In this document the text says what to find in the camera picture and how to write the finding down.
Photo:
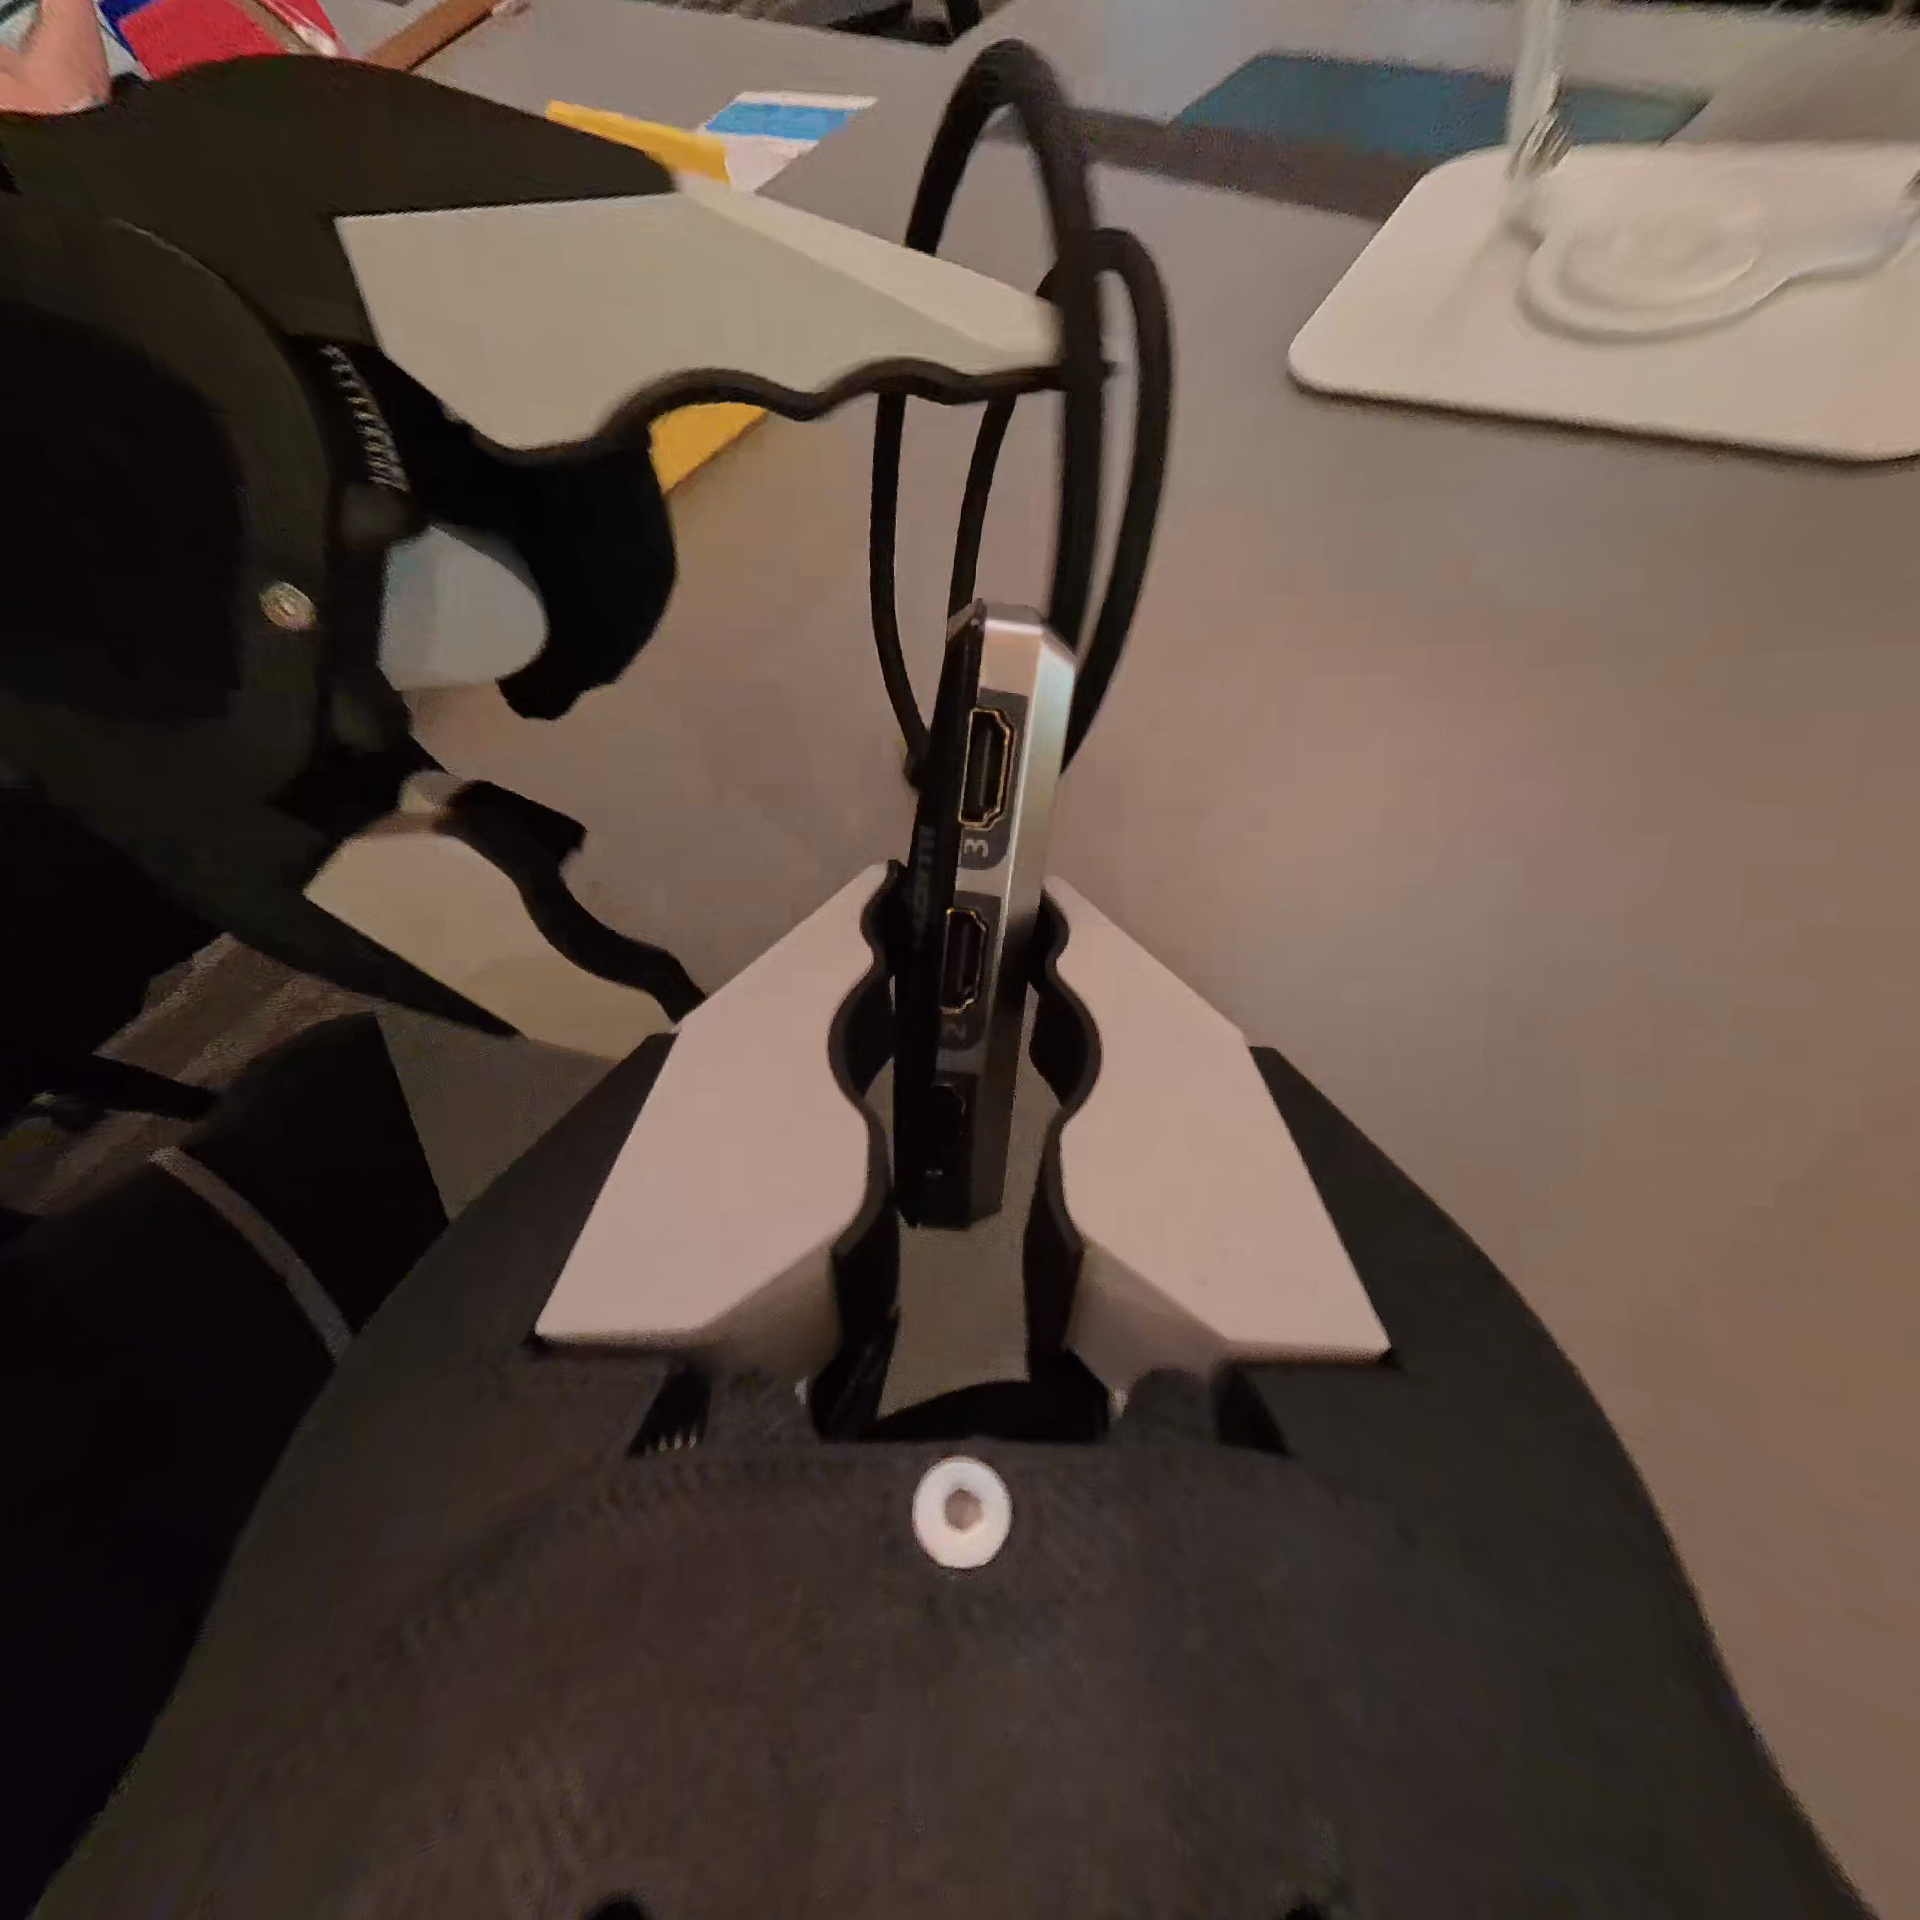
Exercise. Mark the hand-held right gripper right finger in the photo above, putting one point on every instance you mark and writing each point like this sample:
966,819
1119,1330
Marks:
1201,1186

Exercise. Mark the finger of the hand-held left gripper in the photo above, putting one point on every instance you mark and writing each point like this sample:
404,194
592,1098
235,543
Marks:
435,915
675,301

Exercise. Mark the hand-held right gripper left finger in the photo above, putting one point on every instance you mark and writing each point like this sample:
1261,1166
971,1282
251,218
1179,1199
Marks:
704,1186

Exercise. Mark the yellow plastic bin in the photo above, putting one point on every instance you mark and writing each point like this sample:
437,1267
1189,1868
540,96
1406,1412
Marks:
661,143

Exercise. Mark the silver black hdmi switch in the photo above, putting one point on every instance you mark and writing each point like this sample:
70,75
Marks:
1045,840

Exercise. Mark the white blue paper sheet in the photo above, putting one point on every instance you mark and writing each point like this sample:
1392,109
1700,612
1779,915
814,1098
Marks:
781,130

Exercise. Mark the white base tablet stand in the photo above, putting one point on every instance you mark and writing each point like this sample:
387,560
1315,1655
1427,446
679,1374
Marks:
1412,331

